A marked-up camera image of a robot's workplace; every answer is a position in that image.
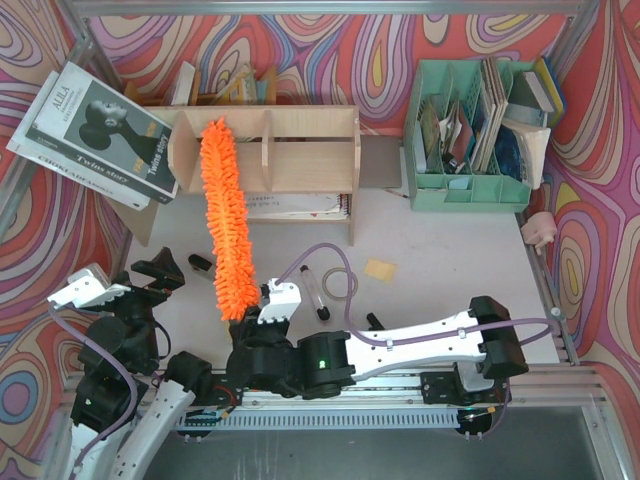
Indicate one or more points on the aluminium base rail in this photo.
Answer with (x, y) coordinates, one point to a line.
(543, 386)

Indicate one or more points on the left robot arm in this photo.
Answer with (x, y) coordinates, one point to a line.
(114, 321)

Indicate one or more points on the pencil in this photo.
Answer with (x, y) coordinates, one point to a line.
(397, 193)

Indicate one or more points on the grey brown mat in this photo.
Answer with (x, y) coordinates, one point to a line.
(380, 162)

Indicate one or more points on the wooden bookshelf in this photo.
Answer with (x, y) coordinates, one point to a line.
(280, 149)

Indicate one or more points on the orange microfiber duster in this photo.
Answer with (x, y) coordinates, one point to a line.
(226, 220)

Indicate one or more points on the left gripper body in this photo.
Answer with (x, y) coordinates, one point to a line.
(138, 288)

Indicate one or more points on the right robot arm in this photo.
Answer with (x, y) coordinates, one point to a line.
(482, 335)

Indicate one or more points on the open book beside organizer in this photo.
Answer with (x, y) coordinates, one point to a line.
(520, 151)

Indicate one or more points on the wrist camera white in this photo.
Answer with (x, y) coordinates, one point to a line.
(279, 301)
(86, 288)

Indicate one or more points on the green desk organizer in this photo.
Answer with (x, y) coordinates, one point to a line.
(454, 160)

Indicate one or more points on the Twins story magazine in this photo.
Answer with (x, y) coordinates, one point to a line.
(95, 126)

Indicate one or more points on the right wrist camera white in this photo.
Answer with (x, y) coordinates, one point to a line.
(279, 301)

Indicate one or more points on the spiral notebook on lower shelf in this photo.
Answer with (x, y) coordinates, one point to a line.
(298, 206)

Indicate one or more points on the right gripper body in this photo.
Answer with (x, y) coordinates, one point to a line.
(250, 329)

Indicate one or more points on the black and white stapler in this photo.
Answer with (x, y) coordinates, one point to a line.
(201, 264)

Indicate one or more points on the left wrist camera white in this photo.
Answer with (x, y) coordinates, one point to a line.
(86, 288)

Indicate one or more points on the white marker black cap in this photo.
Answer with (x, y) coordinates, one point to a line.
(312, 288)

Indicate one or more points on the blue yellow book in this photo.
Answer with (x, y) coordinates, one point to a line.
(539, 89)

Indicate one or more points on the yellow sticky note pad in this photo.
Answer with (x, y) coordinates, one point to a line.
(380, 270)

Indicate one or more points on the black plastic clip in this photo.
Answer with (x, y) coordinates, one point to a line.
(374, 323)

